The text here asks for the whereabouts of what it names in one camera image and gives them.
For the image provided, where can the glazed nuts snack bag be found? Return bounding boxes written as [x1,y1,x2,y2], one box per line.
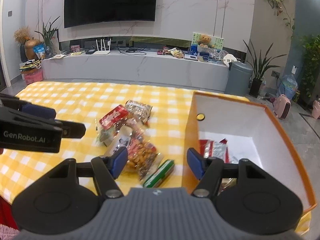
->
[125,139,163,181]

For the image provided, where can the green sausage snack pack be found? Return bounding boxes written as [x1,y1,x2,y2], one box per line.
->
[143,160,175,188]

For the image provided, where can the red silver packet in box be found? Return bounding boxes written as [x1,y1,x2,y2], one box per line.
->
[199,139,229,163]

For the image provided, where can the yellow white checkered tablecloth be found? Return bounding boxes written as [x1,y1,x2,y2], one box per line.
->
[1,82,311,235]

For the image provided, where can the clear bag white candies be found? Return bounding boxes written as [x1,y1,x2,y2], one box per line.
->
[104,126,132,157]

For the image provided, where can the pink storage basket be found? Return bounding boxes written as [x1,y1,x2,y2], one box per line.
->
[24,69,43,85]

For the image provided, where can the red snack packet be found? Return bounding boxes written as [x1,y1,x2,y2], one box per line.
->
[99,105,129,130]

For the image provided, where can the orange white cardboard box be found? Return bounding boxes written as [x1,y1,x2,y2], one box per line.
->
[184,92,317,212]

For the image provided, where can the bronze round vase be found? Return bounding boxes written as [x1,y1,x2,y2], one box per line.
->
[24,38,41,60]

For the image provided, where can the orange striped cracker bag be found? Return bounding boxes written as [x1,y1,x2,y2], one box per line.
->
[125,100,152,124]

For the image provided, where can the potted green plant left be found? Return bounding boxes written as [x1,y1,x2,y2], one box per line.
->
[36,16,60,59]

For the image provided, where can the potted green plant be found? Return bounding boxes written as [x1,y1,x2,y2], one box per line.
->
[36,16,60,59]
[244,40,286,98]

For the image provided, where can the white wifi router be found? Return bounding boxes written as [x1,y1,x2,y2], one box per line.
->
[94,38,111,55]

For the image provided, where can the grey trash bin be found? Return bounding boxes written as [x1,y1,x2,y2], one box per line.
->
[225,61,253,96]

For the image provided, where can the grey marble TV console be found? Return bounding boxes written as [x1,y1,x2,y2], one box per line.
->
[42,51,228,92]

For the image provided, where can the pink small heater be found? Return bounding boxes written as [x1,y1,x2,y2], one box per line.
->
[273,94,291,119]

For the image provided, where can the potted green plant right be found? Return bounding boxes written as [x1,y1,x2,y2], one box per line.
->
[244,40,286,98]

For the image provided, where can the blue water jug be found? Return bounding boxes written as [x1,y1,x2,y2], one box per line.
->
[277,74,298,100]

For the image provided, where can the brown teddy bear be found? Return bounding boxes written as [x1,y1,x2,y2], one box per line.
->
[197,34,212,48]

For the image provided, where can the black wall television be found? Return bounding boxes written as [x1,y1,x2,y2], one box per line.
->
[64,0,156,28]

